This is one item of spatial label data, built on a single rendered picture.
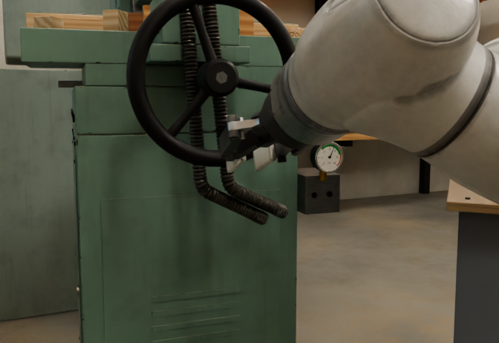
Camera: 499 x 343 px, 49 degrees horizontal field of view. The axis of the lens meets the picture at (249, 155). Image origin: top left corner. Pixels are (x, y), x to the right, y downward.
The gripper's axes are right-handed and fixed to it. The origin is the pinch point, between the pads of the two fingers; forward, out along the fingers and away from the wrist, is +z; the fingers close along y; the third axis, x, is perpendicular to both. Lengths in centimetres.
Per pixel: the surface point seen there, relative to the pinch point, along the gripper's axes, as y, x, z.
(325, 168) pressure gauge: -25.3, -4.0, 28.7
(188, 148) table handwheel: 5.0, -5.2, 14.9
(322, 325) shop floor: -57, 33, 112
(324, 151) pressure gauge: -25.0, -7.3, 27.5
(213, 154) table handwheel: 0.9, -4.3, 15.3
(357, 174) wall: -186, -57, 298
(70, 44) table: 22.4, -28.1, 26.2
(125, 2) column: 9, -53, 54
